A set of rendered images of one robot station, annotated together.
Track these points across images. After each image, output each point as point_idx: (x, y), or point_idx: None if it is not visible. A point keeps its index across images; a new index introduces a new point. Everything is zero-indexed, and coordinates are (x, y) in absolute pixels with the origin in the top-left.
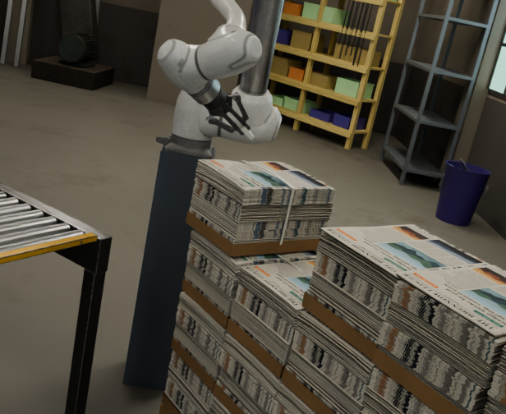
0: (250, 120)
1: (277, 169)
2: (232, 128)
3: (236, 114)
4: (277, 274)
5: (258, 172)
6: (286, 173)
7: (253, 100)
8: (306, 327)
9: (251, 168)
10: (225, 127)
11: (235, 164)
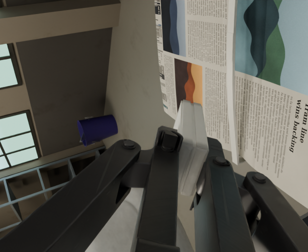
0: (132, 228)
1: (196, 73)
2: (243, 192)
3: (148, 205)
4: None
5: (257, 64)
6: (193, 38)
7: (85, 250)
8: None
9: (252, 104)
10: (292, 226)
11: (282, 149)
